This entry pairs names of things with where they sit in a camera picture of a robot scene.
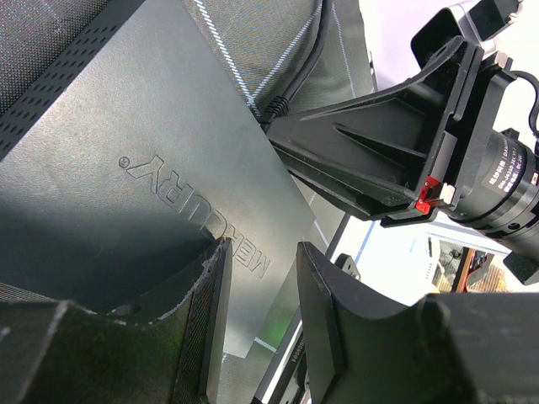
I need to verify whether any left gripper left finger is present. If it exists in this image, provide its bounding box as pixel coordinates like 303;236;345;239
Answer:
1;238;232;403

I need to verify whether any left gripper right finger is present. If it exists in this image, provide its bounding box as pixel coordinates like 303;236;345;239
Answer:
296;242;538;403

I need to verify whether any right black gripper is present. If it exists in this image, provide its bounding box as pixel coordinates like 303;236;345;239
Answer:
267;36;538;284

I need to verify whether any black ethernet cable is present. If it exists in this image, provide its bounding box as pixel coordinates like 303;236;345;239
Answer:
259;0;338;125

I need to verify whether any black network switch box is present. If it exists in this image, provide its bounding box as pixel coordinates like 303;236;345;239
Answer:
1;1;314;357

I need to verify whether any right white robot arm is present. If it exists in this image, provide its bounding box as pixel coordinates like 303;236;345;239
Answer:
263;1;538;285

